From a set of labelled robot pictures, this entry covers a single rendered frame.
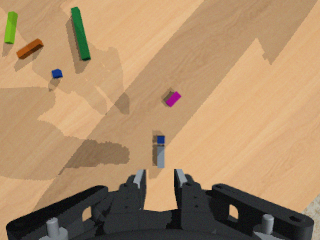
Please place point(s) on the grey rod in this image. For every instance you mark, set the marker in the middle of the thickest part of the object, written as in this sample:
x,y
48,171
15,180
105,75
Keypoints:
x,y
160,156

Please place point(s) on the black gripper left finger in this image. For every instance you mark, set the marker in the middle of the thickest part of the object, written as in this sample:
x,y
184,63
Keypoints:
x,y
63,220

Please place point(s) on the small blue cube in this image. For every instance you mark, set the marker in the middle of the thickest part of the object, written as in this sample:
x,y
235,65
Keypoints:
x,y
57,73
160,139

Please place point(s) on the small magenta block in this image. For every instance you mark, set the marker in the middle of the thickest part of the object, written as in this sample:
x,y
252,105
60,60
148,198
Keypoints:
x,y
173,99

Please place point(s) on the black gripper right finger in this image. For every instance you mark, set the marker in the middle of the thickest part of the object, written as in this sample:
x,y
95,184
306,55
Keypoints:
x,y
257,218

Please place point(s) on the orange rod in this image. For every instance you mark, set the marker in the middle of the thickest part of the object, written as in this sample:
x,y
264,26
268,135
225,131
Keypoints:
x,y
30,49

